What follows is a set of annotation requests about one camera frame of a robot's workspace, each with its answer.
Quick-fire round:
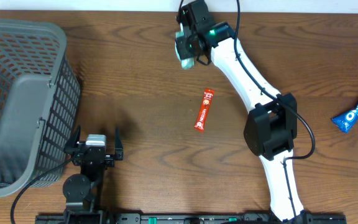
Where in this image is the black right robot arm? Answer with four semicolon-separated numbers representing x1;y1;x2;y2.
175;1;303;222

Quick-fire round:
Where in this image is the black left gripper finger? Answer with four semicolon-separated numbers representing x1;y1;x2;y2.
114;128;124;161
64;126;81;152

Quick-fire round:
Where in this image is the grey plastic shopping basket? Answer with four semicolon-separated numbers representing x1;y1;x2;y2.
0;19;80;197

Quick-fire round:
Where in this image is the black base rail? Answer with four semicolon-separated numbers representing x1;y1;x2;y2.
35;213;347;224

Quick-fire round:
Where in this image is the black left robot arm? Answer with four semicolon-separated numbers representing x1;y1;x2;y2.
63;127;124;224

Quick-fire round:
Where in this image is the blue Oreo cookie pack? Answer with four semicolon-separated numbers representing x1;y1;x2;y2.
331;104;358;133

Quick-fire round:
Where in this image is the white teal wet wipes pack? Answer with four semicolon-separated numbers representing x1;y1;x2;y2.
175;23;195;70

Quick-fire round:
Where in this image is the red Nescafe coffee stick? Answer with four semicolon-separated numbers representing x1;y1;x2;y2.
194;88;215;133

